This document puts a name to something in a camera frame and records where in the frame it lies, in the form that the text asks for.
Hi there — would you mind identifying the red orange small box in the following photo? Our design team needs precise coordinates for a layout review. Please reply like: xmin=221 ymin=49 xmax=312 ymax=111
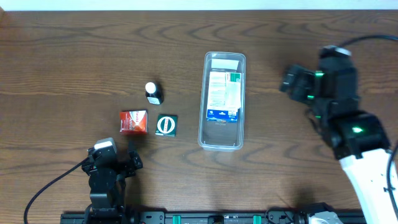
xmin=119 ymin=110 xmax=148 ymax=134

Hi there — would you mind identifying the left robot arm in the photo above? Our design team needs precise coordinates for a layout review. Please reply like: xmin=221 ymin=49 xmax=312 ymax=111
xmin=81 ymin=138 xmax=143 ymax=220

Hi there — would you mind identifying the blue tall carton box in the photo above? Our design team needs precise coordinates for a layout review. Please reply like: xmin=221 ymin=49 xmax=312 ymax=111
xmin=206 ymin=71 xmax=240 ymax=123

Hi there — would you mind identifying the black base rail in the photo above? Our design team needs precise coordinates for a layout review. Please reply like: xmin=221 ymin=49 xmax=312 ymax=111
xmin=60 ymin=210 xmax=366 ymax=224

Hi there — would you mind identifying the dark bottle white cap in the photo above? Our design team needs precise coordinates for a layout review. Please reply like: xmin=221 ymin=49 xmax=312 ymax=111
xmin=145 ymin=82 xmax=164 ymax=105

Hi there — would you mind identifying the green box white circle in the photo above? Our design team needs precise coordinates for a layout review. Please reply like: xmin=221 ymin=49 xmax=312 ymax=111
xmin=155 ymin=114 xmax=178 ymax=137

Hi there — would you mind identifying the white green medicine box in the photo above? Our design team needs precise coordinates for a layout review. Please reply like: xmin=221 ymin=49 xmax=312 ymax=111
xmin=226 ymin=72 xmax=241 ymax=111

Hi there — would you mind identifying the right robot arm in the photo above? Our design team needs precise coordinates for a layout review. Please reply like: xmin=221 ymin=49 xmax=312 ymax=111
xmin=280 ymin=64 xmax=397 ymax=223

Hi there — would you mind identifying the clear plastic container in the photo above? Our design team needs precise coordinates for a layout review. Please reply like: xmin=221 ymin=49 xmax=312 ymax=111
xmin=198 ymin=52 xmax=246 ymax=152

